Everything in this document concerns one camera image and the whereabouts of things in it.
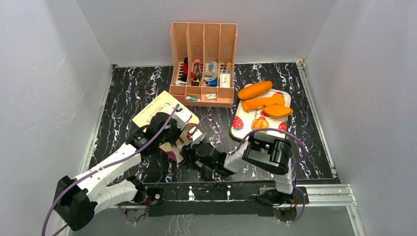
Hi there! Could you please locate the paper cake bag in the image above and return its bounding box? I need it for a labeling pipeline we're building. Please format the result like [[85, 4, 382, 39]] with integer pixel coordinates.
[[132, 91, 200, 163]]

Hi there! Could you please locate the strawberry print tray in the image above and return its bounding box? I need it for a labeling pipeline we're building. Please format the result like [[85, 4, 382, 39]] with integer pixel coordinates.
[[230, 88, 291, 140]]

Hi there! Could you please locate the small round glazed bun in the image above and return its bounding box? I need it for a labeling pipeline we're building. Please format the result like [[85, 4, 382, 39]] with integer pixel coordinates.
[[251, 117, 269, 130]]

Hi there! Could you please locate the fake orange bread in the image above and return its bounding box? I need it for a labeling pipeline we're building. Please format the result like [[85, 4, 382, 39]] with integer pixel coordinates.
[[242, 94, 285, 112]]

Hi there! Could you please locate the smooth orange bread loaf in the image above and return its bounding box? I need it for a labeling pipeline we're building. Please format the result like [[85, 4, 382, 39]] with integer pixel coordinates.
[[238, 81, 273, 100]]

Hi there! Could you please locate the orange bread slice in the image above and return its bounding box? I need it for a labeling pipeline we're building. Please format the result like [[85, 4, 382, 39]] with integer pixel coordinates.
[[263, 105, 294, 119]]

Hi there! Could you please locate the orange plastic file organizer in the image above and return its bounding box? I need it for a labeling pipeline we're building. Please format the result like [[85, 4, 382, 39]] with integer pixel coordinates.
[[169, 22, 238, 108]]

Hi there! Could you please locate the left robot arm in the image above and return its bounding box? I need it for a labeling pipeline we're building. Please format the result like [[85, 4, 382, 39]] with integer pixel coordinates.
[[53, 110, 192, 231]]

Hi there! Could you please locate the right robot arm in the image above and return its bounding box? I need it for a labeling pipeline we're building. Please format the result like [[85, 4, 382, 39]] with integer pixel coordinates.
[[180, 132, 297, 205]]

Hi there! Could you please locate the green marker pen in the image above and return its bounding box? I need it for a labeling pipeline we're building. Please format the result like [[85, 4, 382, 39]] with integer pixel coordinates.
[[185, 96, 201, 102]]

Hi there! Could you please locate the small white card box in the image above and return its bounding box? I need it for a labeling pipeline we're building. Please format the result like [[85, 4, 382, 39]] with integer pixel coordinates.
[[205, 93, 217, 100]]

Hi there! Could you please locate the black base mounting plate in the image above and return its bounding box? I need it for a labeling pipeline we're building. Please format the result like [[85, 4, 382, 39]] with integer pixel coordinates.
[[148, 180, 295, 217]]

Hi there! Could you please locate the blue tape dispenser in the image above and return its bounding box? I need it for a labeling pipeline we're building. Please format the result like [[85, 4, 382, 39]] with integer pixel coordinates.
[[204, 61, 218, 87]]

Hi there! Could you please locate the pink capped tube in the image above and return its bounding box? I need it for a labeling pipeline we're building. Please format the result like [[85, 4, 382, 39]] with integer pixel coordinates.
[[192, 59, 202, 86]]

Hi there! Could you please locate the white label box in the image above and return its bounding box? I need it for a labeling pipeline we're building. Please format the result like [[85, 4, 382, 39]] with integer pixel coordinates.
[[219, 73, 231, 88]]

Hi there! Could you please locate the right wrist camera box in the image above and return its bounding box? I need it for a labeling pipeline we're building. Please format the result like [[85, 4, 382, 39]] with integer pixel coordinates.
[[187, 127, 207, 146]]

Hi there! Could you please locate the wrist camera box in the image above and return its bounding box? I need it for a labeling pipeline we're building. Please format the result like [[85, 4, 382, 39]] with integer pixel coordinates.
[[187, 127, 207, 146], [173, 108, 193, 128]]

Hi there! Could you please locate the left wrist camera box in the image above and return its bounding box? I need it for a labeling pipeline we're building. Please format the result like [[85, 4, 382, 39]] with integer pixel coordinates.
[[173, 108, 193, 128]]

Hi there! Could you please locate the aluminium frame rail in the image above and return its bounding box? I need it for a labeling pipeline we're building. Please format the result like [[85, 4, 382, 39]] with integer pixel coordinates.
[[59, 184, 365, 236]]

